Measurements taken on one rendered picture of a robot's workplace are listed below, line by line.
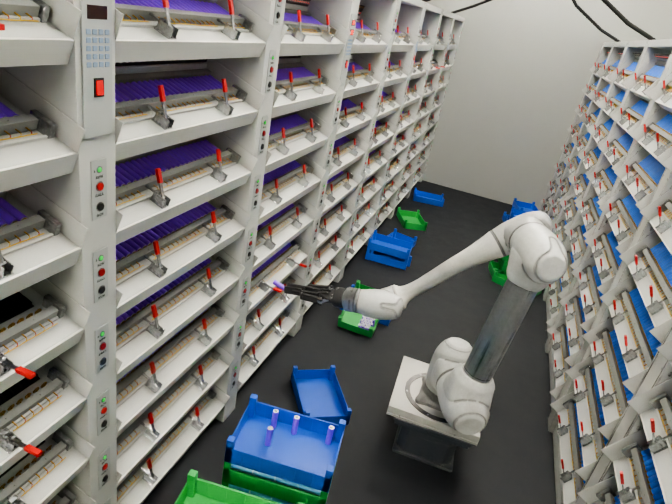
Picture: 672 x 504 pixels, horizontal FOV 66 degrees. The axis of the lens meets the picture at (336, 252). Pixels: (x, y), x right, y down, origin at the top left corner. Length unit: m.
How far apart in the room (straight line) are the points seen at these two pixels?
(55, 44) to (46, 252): 0.37
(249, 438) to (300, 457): 0.16
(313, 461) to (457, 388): 0.57
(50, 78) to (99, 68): 0.08
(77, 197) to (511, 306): 1.26
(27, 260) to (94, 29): 0.42
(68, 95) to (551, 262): 1.28
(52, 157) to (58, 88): 0.12
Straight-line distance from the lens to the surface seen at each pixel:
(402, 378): 2.23
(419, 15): 3.59
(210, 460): 2.10
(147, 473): 1.90
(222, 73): 1.66
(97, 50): 1.05
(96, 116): 1.07
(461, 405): 1.85
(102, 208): 1.13
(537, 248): 1.62
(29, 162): 1.00
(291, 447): 1.62
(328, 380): 2.50
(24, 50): 0.96
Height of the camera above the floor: 1.57
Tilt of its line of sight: 25 degrees down
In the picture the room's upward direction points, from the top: 11 degrees clockwise
